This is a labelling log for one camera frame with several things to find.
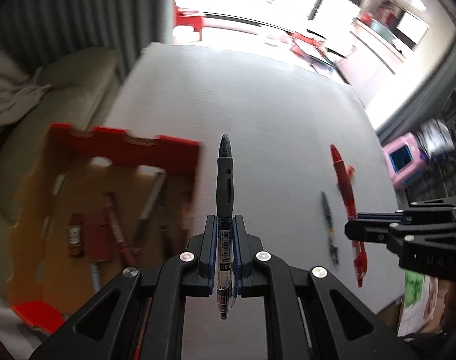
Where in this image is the red box lighter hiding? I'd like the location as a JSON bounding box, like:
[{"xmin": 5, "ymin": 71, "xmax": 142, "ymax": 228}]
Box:
[{"xmin": 82, "ymin": 213, "xmax": 113, "ymax": 263}]

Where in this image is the red transparent pen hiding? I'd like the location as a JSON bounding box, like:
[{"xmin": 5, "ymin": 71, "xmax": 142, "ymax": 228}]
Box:
[{"xmin": 103, "ymin": 193, "xmax": 136, "ymax": 267}]

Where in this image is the black yellow pen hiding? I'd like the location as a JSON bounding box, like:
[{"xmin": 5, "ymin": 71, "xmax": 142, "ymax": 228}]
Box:
[{"xmin": 321, "ymin": 191, "xmax": 340, "ymax": 266}]

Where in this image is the red plastic chair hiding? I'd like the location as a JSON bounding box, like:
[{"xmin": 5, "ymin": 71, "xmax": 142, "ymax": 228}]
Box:
[{"xmin": 173, "ymin": 2, "xmax": 206, "ymax": 41}]

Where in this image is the light blue pen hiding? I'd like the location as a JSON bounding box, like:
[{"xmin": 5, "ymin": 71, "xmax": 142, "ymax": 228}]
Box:
[{"xmin": 90, "ymin": 262, "xmax": 101, "ymax": 293}]

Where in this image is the green patterned cushion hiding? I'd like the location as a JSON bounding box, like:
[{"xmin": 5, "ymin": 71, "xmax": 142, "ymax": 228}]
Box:
[{"xmin": 397, "ymin": 271, "xmax": 438, "ymax": 336}]

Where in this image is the black grey gel pen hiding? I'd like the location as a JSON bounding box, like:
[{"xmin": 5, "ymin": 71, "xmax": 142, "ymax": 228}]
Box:
[{"xmin": 216, "ymin": 134, "xmax": 234, "ymax": 320}]

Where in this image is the red cardboard box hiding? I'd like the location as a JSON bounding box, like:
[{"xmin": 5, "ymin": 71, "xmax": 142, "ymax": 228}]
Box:
[{"xmin": 7, "ymin": 124, "xmax": 201, "ymax": 335}]

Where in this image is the red gel pen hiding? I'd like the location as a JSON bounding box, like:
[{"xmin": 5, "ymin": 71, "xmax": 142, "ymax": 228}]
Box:
[{"xmin": 330, "ymin": 144, "xmax": 368, "ymax": 288}]

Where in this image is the grey curtain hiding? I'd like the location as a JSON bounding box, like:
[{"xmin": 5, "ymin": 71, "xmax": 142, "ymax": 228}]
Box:
[{"xmin": 0, "ymin": 0, "xmax": 174, "ymax": 77}]

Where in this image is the beige sofa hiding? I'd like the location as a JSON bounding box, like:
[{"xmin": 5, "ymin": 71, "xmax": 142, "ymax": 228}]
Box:
[{"xmin": 0, "ymin": 47, "xmax": 121, "ymax": 299}]

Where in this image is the pink plastic stool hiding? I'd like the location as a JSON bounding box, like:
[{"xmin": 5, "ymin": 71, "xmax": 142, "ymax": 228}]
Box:
[{"xmin": 382, "ymin": 133, "xmax": 427, "ymax": 190}]

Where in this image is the white silver pen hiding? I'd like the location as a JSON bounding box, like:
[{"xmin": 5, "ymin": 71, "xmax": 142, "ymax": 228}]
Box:
[{"xmin": 137, "ymin": 172, "xmax": 166, "ymax": 233}]

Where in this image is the beige clothes pile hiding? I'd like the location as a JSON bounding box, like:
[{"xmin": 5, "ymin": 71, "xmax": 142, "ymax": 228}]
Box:
[{"xmin": 0, "ymin": 50, "xmax": 52, "ymax": 127}]

